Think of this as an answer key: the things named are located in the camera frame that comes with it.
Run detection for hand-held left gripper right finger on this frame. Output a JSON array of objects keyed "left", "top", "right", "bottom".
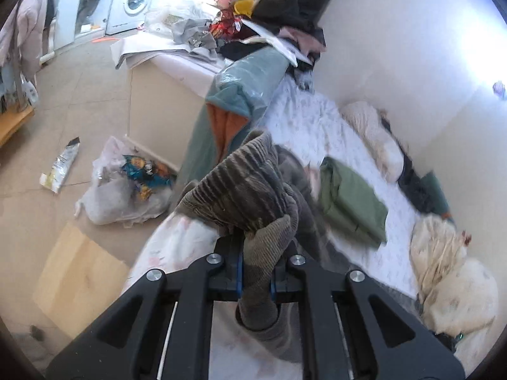
[{"left": 270, "top": 241, "right": 466, "bottom": 380}]

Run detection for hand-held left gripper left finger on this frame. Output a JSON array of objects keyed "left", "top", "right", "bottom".
[{"left": 45, "top": 237, "right": 245, "bottom": 380}]

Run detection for brown corduroy pants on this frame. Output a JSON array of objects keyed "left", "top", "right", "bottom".
[{"left": 174, "top": 130, "right": 337, "bottom": 365}]

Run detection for folded green garment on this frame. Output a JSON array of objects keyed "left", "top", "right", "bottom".
[{"left": 318, "top": 157, "right": 389, "bottom": 249}]

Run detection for white plastic trash bag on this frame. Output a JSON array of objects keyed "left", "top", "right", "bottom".
[{"left": 74, "top": 135, "right": 178, "bottom": 227}]

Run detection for bed with white sheet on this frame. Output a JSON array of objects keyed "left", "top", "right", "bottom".
[{"left": 123, "top": 75, "right": 496, "bottom": 380}]

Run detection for cardboard sheet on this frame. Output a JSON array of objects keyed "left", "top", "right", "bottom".
[{"left": 32, "top": 222, "right": 131, "bottom": 339}]

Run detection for teal and orange blanket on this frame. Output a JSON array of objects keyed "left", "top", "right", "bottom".
[{"left": 179, "top": 45, "right": 292, "bottom": 191}]

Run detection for cream pillow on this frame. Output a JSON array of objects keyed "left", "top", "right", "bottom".
[{"left": 341, "top": 101, "right": 405, "bottom": 183}]

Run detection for white floral duvet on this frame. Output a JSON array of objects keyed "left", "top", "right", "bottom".
[{"left": 409, "top": 214, "right": 500, "bottom": 335}]

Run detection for white cabinet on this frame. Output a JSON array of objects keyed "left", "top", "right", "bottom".
[{"left": 126, "top": 53, "right": 228, "bottom": 167}]

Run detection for empty snack wrapper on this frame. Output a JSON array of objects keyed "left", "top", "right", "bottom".
[{"left": 39, "top": 137, "right": 81, "bottom": 194}]

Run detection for grey cloth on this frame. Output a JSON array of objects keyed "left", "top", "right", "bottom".
[{"left": 171, "top": 18, "right": 220, "bottom": 63}]

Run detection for red snack packet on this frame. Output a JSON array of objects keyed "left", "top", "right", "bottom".
[{"left": 209, "top": 8, "right": 243, "bottom": 40}]

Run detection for clear plastic bag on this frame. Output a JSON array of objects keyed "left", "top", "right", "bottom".
[{"left": 144, "top": 0, "right": 216, "bottom": 34}]

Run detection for wooden shelf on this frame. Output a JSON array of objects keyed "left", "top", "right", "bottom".
[{"left": 0, "top": 105, "right": 35, "bottom": 147}]

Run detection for pile of dark clothes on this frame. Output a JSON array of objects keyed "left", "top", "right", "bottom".
[{"left": 220, "top": 0, "right": 349, "bottom": 76}]

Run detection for white washing machine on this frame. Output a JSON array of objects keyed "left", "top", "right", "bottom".
[{"left": 105, "top": 0, "right": 160, "bottom": 35}]

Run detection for white kitchen cupboard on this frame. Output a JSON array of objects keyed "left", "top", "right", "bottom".
[{"left": 48, "top": 0, "right": 121, "bottom": 54}]

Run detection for hanging pink garment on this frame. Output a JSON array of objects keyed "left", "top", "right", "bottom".
[{"left": 0, "top": 0, "right": 50, "bottom": 84}]

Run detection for dark garment by wall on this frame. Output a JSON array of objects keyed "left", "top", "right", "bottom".
[{"left": 380, "top": 113, "right": 450, "bottom": 216}]

